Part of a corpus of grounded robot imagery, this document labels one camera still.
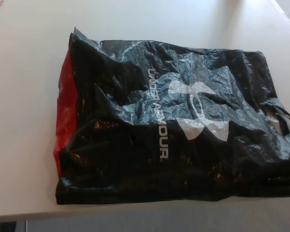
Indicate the black Under Armour plastic bag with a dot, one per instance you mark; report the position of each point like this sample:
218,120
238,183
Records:
125,149

